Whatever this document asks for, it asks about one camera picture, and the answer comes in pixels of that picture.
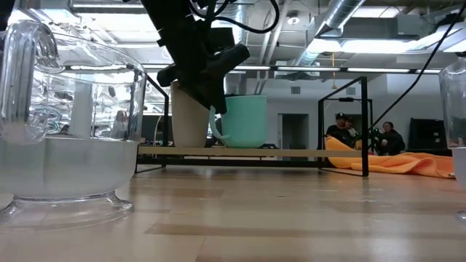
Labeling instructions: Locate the beige ribbed cup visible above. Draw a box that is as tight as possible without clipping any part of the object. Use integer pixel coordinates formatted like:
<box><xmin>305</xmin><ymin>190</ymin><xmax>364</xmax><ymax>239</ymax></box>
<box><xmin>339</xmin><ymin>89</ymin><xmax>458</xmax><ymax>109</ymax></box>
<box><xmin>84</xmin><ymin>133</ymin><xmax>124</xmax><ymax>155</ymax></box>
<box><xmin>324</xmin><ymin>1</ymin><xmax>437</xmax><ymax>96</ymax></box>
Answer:
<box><xmin>170</xmin><ymin>80</ymin><xmax>211</xmax><ymax>148</ymax></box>

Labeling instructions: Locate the black framed wooden shelf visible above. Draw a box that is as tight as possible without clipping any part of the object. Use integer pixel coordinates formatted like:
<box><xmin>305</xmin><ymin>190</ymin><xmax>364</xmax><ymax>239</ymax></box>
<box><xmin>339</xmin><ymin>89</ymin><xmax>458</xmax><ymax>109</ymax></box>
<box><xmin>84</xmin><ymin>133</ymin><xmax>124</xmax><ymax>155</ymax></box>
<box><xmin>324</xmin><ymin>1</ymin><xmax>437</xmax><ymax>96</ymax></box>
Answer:
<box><xmin>133</xmin><ymin>74</ymin><xmax>369</xmax><ymax>178</ymax></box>

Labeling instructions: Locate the silver spiral ventilation duct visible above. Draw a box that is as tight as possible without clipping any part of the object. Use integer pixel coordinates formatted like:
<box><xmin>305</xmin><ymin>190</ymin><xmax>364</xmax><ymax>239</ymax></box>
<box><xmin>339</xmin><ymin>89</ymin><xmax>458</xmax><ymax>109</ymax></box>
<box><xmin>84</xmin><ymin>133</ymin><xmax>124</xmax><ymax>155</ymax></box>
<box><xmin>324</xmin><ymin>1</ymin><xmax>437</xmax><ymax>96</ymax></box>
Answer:
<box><xmin>294</xmin><ymin>0</ymin><xmax>367</xmax><ymax>67</ymax></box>

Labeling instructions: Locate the teal mug with handle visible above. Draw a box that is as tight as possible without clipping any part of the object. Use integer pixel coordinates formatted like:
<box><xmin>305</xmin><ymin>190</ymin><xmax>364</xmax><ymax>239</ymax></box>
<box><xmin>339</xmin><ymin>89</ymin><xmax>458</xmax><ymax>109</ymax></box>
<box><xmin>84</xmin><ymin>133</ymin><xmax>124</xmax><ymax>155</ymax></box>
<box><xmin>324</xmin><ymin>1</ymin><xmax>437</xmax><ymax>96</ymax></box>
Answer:
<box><xmin>209</xmin><ymin>95</ymin><xmax>268</xmax><ymax>149</ymax></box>

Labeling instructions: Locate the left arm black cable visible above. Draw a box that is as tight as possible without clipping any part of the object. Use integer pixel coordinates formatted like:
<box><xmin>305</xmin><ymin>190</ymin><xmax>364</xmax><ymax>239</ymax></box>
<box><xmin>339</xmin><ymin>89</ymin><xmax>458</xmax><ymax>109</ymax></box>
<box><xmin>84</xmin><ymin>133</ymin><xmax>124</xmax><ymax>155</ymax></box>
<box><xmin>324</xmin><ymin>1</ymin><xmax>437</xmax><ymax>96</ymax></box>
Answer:
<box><xmin>188</xmin><ymin>0</ymin><xmax>281</xmax><ymax>36</ymax></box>

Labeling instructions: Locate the orange cloth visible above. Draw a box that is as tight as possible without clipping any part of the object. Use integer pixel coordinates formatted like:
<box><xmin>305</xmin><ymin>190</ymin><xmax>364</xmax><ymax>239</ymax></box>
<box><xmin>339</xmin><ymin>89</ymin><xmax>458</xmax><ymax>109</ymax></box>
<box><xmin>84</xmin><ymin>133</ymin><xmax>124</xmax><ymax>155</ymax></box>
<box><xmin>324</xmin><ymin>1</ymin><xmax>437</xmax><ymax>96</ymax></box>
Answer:
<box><xmin>324</xmin><ymin>135</ymin><xmax>456</xmax><ymax>180</ymax></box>

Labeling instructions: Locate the yellow hanging cord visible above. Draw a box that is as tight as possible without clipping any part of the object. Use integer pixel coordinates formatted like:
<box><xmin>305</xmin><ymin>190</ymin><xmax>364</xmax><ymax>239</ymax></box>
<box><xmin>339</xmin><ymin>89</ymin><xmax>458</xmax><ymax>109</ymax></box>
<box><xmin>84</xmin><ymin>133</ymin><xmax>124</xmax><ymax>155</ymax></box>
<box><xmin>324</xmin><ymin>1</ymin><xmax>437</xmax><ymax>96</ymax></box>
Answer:
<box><xmin>330</xmin><ymin>52</ymin><xmax>338</xmax><ymax>90</ymax></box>

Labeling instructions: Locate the ceiling light panel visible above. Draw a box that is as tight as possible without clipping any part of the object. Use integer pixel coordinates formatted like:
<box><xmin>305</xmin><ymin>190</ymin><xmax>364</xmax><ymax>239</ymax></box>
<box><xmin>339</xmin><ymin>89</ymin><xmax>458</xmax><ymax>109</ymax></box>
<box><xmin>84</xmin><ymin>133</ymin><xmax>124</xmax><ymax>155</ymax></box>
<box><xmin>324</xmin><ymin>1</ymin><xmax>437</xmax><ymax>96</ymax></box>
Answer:
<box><xmin>307</xmin><ymin>38</ymin><xmax>419</xmax><ymax>55</ymax></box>

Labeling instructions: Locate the person with cap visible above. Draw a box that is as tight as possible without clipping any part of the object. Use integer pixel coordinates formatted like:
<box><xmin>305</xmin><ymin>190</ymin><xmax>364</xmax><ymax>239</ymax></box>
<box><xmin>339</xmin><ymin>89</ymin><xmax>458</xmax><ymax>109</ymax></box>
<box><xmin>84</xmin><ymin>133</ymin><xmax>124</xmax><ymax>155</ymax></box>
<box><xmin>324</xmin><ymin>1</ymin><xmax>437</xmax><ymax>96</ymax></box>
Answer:
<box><xmin>325</xmin><ymin>112</ymin><xmax>355</xmax><ymax>147</ymax></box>

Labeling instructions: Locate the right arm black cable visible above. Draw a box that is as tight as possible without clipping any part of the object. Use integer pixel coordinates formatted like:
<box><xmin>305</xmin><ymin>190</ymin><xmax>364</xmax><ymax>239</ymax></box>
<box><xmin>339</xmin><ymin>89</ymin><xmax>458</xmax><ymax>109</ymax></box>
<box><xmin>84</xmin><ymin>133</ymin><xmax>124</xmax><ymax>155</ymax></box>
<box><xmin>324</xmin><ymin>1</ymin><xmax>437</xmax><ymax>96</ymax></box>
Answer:
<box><xmin>369</xmin><ymin>2</ymin><xmax>466</xmax><ymax>132</ymax></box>

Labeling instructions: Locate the long ceiling light strip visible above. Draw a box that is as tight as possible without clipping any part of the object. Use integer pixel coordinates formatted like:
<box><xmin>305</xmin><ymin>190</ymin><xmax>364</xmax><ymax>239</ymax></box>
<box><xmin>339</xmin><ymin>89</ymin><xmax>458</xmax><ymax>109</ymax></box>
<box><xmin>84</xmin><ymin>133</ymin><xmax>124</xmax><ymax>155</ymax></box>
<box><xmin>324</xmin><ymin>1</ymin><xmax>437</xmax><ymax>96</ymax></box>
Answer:
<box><xmin>67</xmin><ymin>63</ymin><xmax>442</xmax><ymax>74</ymax></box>

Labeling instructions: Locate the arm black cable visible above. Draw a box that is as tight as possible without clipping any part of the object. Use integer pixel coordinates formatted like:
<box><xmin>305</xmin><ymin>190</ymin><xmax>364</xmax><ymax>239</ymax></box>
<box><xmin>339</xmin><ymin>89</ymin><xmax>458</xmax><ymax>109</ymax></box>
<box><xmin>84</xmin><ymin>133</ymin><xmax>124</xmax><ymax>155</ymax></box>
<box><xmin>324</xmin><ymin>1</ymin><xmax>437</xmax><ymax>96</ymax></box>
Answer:
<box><xmin>369</xmin><ymin>2</ymin><xmax>466</xmax><ymax>132</ymax></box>
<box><xmin>188</xmin><ymin>0</ymin><xmax>281</xmax><ymax>36</ymax></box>

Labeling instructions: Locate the silver ribbed ventilation duct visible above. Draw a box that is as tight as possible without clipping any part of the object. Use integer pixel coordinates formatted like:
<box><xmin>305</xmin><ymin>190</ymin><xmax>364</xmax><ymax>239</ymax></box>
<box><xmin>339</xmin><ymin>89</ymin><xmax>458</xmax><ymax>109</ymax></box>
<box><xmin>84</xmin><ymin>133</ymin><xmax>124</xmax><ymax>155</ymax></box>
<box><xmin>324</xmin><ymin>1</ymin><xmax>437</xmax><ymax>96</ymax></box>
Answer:
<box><xmin>218</xmin><ymin>0</ymin><xmax>249</xmax><ymax>96</ymax></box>

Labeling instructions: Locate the seated person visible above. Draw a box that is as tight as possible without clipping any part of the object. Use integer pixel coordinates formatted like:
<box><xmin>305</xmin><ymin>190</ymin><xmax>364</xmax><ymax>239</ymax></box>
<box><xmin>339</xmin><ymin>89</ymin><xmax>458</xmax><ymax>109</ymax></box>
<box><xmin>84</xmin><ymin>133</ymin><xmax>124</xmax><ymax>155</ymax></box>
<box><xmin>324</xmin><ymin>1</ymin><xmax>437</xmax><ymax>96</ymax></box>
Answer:
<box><xmin>345</xmin><ymin>116</ymin><xmax>361</xmax><ymax>141</ymax></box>
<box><xmin>377</xmin><ymin>121</ymin><xmax>406</xmax><ymax>156</ymax></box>

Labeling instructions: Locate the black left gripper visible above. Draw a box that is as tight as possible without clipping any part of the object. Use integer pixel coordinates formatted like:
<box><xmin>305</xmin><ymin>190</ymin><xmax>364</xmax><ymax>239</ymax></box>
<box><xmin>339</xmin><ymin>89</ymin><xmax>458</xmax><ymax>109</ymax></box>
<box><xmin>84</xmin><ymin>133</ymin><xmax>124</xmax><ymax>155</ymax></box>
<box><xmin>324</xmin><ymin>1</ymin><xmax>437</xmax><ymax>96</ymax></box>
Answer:
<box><xmin>156</xmin><ymin>17</ymin><xmax>252</xmax><ymax>115</ymax></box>

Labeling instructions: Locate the clear glass mug with handle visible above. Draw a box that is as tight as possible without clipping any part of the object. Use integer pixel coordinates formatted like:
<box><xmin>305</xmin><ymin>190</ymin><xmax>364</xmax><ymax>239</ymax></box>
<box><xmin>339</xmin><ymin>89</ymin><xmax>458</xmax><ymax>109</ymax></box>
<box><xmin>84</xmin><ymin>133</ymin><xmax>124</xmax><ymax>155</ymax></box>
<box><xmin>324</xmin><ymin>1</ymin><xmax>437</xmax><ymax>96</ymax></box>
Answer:
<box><xmin>0</xmin><ymin>20</ymin><xmax>148</xmax><ymax>232</ymax></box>

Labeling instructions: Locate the black cabinet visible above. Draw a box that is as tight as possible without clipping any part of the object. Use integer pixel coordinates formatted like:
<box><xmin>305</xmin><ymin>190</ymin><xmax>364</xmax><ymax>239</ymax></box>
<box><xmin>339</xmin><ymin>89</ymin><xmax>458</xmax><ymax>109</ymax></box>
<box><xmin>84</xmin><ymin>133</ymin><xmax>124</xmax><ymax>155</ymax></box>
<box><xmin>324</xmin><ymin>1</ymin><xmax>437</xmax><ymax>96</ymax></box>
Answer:
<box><xmin>408</xmin><ymin>117</ymin><xmax>452</xmax><ymax>151</ymax></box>

